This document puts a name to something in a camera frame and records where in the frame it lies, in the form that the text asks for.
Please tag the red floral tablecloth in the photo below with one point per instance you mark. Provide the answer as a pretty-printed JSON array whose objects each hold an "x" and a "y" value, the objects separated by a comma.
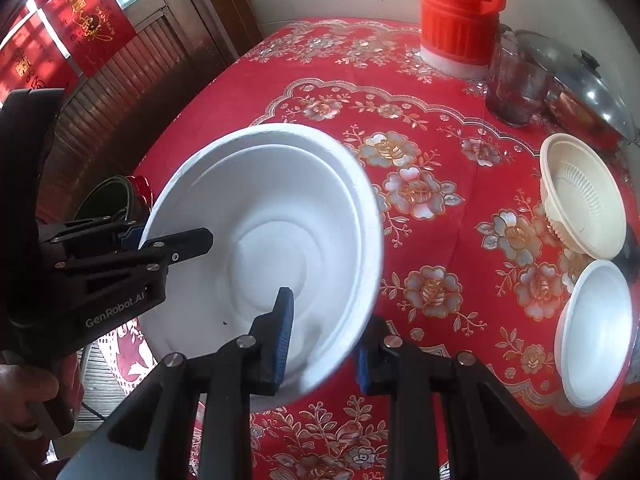
[{"x": 450, "y": 240}]

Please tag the orange thermos jug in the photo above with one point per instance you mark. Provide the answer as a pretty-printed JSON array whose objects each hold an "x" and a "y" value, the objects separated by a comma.
[{"x": 450, "y": 15}]

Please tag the clear glass cup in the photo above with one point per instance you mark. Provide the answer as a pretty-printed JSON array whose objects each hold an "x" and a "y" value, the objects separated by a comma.
[{"x": 515, "y": 85}]

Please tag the dark green plastic basin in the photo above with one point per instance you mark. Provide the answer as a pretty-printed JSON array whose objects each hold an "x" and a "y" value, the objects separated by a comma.
[{"x": 100, "y": 200}]

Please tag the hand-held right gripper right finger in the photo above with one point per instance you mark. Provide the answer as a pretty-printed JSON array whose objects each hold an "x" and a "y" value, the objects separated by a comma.
[{"x": 361, "y": 365}]

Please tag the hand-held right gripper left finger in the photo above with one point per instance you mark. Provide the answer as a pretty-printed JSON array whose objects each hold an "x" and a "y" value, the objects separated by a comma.
[{"x": 285, "y": 335}]

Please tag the beige plastic bowl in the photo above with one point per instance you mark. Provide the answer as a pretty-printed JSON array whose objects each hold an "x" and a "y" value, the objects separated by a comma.
[{"x": 575, "y": 160}]

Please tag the steel cooking pot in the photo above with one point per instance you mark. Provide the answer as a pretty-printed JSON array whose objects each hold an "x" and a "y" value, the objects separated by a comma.
[{"x": 570, "y": 107}]

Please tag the person's left hand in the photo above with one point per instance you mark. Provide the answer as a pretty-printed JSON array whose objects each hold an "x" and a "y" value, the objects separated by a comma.
[{"x": 25, "y": 385}]

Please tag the large white foam bowl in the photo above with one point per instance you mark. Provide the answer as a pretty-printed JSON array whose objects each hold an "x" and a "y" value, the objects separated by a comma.
[
  {"x": 280, "y": 136},
  {"x": 260, "y": 220}
]

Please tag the steel pot with glass lid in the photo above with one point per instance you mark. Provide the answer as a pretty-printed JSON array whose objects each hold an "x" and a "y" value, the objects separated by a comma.
[{"x": 590, "y": 90}]

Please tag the red poster gold characters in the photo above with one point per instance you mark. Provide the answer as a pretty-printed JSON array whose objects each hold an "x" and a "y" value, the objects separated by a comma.
[
  {"x": 87, "y": 20},
  {"x": 30, "y": 65}
]

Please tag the red glass plate with sticker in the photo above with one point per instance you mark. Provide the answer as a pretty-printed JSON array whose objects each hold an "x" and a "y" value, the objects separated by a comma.
[{"x": 140, "y": 190}]

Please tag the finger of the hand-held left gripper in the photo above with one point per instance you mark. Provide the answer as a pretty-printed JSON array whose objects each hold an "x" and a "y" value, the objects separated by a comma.
[
  {"x": 132, "y": 237},
  {"x": 185, "y": 245}
]

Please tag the slatted door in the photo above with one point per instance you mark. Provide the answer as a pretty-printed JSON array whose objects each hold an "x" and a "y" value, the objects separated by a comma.
[{"x": 125, "y": 95}]

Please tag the brown wooden door frame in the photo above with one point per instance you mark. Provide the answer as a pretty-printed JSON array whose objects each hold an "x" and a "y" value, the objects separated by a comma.
[{"x": 220, "y": 5}]

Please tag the small white foam bowl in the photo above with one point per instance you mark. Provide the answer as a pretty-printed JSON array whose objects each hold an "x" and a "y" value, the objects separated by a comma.
[{"x": 595, "y": 330}]

